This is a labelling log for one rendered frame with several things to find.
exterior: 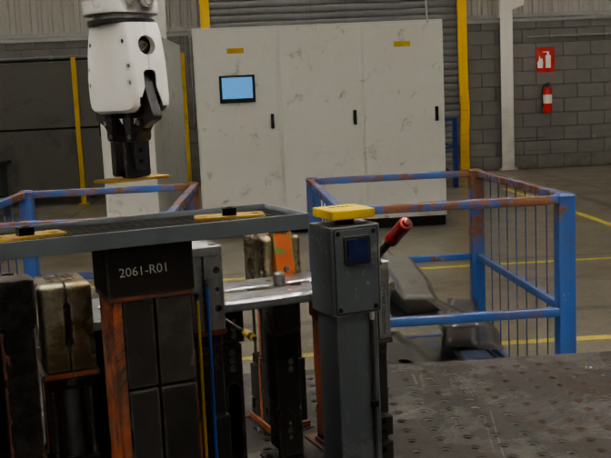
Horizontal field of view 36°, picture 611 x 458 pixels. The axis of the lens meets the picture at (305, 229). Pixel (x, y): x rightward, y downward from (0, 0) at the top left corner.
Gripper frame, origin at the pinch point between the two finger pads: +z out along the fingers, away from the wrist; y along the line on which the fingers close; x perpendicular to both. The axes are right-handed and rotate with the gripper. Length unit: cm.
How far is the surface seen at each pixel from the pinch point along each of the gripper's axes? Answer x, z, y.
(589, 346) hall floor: -355, 123, 149
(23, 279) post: 8.3, 14.1, 12.6
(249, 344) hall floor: -251, 123, 292
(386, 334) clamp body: -40.4, 28.8, -1.7
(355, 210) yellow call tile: -23.8, 8.0, -12.5
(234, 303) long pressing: -26.0, 23.7, 15.7
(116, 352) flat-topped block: 5.3, 21.2, -2.8
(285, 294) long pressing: -33.9, 23.5, 13.1
